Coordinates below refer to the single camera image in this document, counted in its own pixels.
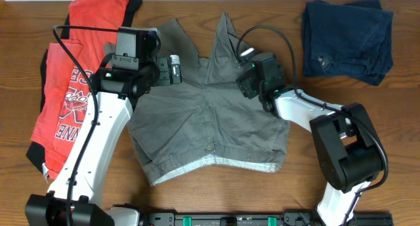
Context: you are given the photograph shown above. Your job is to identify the grey shorts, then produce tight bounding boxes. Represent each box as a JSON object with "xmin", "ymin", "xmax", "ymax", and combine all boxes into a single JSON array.
[{"xmin": 103, "ymin": 11, "xmax": 291, "ymax": 187}]

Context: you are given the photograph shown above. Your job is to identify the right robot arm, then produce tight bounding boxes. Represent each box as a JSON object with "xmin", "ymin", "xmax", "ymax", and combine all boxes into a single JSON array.
[{"xmin": 236, "ymin": 49, "xmax": 393, "ymax": 225}]

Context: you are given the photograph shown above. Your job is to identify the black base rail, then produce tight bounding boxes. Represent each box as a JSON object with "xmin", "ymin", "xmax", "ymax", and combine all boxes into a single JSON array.
[{"xmin": 140, "ymin": 212, "xmax": 394, "ymax": 226}]

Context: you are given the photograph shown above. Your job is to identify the folded navy blue garment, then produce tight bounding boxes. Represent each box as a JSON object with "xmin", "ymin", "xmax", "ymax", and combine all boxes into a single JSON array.
[{"xmin": 302, "ymin": 0, "xmax": 394, "ymax": 86}]

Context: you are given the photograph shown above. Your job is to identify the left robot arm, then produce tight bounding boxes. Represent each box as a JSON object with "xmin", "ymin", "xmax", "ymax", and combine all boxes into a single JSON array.
[{"xmin": 25, "ymin": 27, "xmax": 182, "ymax": 225}]

